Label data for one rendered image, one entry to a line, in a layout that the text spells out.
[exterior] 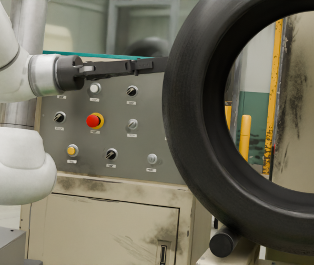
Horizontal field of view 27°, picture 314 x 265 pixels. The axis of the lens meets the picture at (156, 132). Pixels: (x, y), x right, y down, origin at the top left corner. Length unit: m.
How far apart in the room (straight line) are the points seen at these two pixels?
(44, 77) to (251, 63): 10.38
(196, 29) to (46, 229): 1.06
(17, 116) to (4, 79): 0.45
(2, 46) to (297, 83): 0.67
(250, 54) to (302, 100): 10.16
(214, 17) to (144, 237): 0.95
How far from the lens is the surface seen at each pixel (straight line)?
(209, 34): 1.21
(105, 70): 1.33
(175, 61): 1.24
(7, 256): 1.79
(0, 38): 1.34
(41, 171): 1.83
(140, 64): 1.34
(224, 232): 1.25
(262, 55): 11.62
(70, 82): 1.38
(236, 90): 6.13
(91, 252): 2.06
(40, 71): 1.39
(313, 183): 1.58
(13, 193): 1.82
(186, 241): 1.97
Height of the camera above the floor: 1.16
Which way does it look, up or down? 3 degrees down
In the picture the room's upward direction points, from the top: 5 degrees clockwise
